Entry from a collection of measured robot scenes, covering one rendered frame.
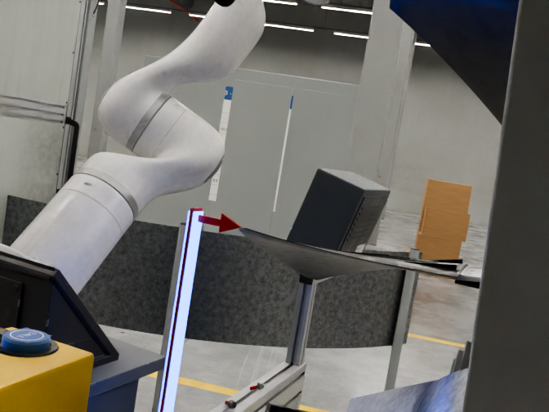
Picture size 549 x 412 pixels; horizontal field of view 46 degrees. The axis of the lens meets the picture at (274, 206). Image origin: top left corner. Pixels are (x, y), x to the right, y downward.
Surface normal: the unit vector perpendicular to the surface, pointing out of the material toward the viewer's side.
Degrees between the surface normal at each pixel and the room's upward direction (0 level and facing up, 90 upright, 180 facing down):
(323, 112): 90
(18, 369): 0
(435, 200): 90
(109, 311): 90
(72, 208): 49
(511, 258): 130
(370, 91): 90
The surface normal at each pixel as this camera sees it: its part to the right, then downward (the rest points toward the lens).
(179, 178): 0.46, 0.77
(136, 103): 0.18, -0.02
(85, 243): 0.75, -0.08
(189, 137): 0.31, -0.37
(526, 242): -0.39, 0.65
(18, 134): 0.91, 0.18
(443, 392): -0.80, -0.59
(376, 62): -0.19, 0.05
